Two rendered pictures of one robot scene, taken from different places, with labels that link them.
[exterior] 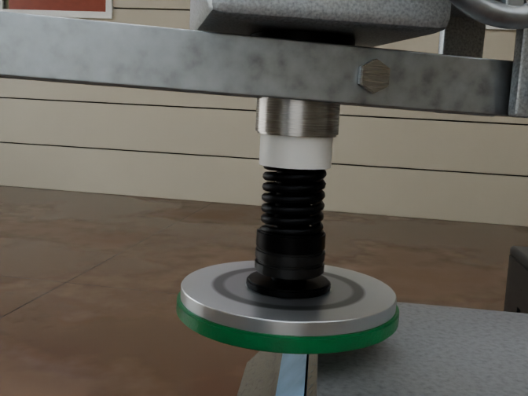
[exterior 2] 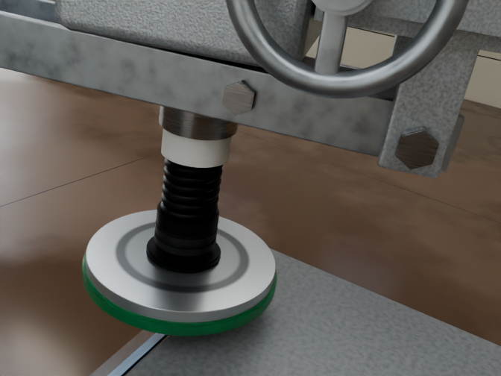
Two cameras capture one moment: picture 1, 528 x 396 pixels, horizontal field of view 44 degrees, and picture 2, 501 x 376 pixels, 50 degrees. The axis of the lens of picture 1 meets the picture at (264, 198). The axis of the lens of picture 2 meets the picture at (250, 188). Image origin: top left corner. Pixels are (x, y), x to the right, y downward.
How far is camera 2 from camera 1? 0.33 m
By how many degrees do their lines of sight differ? 24
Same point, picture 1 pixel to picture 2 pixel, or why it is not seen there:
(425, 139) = not seen: outside the picture
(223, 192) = not seen: hidden behind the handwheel
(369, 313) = (210, 307)
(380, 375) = (215, 359)
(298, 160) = (180, 157)
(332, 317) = (171, 304)
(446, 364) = (289, 363)
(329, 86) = (197, 99)
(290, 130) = (172, 128)
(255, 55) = (127, 60)
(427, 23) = not seen: hidden behind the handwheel
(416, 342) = (290, 329)
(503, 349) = (364, 361)
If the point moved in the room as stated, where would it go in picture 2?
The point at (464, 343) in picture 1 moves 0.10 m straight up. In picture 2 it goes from (334, 343) to (355, 267)
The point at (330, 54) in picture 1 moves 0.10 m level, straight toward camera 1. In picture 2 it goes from (199, 69) to (123, 86)
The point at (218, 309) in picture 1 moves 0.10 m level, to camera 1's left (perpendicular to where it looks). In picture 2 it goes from (90, 269) to (14, 239)
